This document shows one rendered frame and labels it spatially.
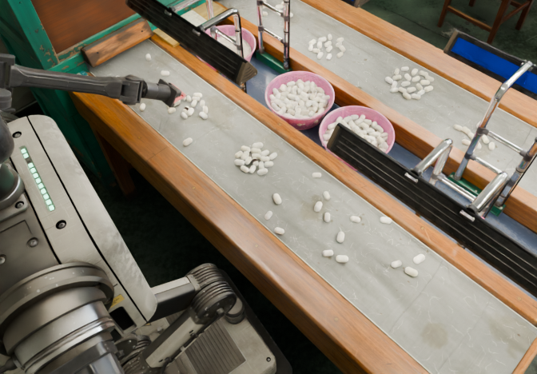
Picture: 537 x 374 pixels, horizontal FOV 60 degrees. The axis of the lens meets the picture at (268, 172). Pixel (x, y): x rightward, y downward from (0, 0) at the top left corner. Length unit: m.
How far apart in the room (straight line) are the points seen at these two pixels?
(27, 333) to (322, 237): 0.98
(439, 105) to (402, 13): 1.87
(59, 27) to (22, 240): 1.35
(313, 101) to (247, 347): 0.92
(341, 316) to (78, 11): 1.45
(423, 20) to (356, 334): 2.72
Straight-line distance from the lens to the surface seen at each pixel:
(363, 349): 1.31
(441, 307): 1.42
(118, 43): 2.06
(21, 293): 0.67
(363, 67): 1.99
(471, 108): 1.92
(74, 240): 0.69
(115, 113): 1.85
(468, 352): 1.40
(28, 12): 1.90
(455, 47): 1.61
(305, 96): 1.84
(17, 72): 1.50
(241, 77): 1.42
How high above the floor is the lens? 2.00
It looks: 53 degrees down
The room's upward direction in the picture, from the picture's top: 2 degrees counter-clockwise
